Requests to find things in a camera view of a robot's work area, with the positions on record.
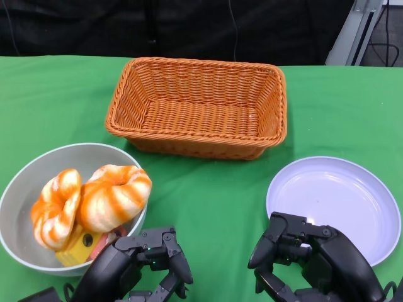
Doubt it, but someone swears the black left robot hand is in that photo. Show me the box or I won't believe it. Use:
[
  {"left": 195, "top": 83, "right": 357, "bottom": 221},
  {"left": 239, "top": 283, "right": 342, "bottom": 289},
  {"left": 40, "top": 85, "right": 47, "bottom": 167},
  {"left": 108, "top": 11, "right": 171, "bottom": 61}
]
[{"left": 75, "top": 225, "right": 193, "bottom": 302}]

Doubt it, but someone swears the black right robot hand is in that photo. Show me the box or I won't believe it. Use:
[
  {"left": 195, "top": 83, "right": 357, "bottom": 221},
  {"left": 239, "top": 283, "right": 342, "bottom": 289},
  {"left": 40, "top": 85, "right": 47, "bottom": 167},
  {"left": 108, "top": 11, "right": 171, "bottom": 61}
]
[{"left": 247, "top": 211, "right": 387, "bottom": 302}]

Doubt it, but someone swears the orange striped bread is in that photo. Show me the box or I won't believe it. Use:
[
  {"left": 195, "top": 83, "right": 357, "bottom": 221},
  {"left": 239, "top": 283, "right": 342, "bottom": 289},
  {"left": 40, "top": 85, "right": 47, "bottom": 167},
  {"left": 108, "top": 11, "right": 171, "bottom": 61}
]
[
  {"left": 30, "top": 169, "right": 82, "bottom": 252},
  {"left": 77, "top": 164, "right": 152, "bottom": 233}
]

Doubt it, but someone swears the grey-green bowl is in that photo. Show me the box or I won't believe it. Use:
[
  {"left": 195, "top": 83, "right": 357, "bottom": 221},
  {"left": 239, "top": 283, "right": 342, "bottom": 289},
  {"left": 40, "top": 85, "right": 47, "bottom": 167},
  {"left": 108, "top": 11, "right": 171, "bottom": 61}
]
[{"left": 0, "top": 143, "right": 149, "bottom": 277}]

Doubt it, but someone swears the salmon pink cake slice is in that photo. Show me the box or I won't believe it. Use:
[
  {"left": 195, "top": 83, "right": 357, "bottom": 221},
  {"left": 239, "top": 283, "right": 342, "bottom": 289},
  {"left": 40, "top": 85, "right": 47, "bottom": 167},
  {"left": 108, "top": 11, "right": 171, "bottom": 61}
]
[{"left": 86, "top": 226, "right": 127, "bottom": 260}]

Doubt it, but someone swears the yellow cake slice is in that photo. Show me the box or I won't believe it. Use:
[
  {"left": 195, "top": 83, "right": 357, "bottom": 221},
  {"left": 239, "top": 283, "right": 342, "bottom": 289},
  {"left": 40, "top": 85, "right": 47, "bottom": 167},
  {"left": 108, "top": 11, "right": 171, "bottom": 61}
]
[{"left": 55, "top": 228, "right": 103, "bottom": 267}]

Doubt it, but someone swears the lavender plate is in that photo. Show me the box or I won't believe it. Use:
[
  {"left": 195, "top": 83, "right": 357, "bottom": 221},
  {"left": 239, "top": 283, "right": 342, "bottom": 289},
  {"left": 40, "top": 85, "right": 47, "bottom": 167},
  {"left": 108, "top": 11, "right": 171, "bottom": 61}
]
[{"left": 266, "top": 156, "right": 403, "bottom": 268}]

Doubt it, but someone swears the orange wicker basket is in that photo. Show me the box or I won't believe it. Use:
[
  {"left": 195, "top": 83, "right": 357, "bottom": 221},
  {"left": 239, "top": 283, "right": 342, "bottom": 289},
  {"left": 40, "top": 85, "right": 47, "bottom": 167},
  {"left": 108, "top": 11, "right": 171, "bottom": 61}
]
[{"left": 105, "top": 57, "right": 288, "bottom": 161}]

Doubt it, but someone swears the green tablecloth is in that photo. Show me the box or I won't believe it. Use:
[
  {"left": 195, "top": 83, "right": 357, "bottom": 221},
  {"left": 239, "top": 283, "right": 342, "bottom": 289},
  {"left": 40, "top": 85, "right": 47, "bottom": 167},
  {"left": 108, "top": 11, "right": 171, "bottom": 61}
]
[{"left": 0, "top": 55, "right": 403, "bottom": 302}]

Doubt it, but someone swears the black backdrop cloth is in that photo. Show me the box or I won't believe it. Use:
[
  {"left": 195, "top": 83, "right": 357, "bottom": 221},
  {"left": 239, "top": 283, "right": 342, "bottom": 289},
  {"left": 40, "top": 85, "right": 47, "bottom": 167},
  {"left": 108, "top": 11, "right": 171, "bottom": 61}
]
[{"left": 0, "top": 0, "right": 353, "bottom": 67}]

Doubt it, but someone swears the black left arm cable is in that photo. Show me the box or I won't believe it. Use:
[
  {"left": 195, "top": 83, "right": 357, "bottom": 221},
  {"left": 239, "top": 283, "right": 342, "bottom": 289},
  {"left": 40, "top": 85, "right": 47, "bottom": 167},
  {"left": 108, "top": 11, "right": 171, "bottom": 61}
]
[{"left": 62, "top": 282, "right": 76, "bottom": 302}]

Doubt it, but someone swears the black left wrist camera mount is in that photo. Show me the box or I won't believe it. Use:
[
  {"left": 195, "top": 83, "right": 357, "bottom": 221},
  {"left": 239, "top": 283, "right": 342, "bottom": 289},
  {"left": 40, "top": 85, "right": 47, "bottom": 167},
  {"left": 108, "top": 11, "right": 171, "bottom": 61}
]
[{"left": 18, "top": 286, "right": 60, "bottom": 302}]

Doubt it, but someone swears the black cable loop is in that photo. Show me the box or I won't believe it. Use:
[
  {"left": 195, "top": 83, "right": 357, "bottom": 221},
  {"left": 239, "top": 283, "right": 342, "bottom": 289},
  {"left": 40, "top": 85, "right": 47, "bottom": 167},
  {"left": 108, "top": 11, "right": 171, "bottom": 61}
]
[{"left": 368, "top": 0, "right": 403, "bottom": 67}]

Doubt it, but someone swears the aluminium frame post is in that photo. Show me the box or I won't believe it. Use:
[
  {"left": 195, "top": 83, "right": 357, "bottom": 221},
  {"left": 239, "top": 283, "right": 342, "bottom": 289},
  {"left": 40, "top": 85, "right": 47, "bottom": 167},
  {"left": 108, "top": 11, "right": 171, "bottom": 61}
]
[{"left": 325, "top": 0, "right": 388, "bottom": 66}]

